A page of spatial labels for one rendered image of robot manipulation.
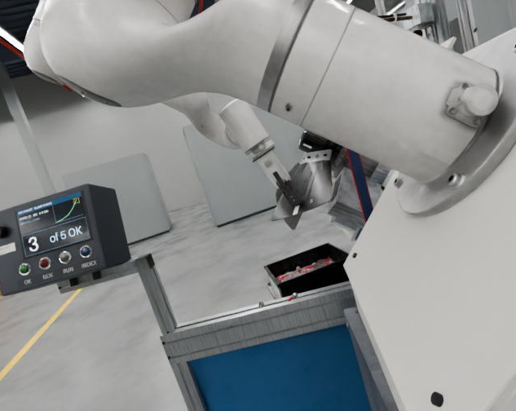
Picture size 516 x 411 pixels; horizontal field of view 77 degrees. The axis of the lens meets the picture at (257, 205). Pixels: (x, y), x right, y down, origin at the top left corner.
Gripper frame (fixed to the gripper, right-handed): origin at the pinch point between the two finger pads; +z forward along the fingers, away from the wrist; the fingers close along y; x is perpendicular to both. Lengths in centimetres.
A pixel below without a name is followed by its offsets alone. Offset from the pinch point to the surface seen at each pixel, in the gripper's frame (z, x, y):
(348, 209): 12.2, -11.5, 2.8
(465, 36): -8, -92, 56
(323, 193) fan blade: 2.9, -7.8, -2.4
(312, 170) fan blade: -2.4, -9.3, 10.3
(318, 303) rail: 19.9, 7.2, -22.5
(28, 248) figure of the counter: -28, 53, -27
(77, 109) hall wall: -512, 528, 1076
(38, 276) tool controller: -21, 54, -29
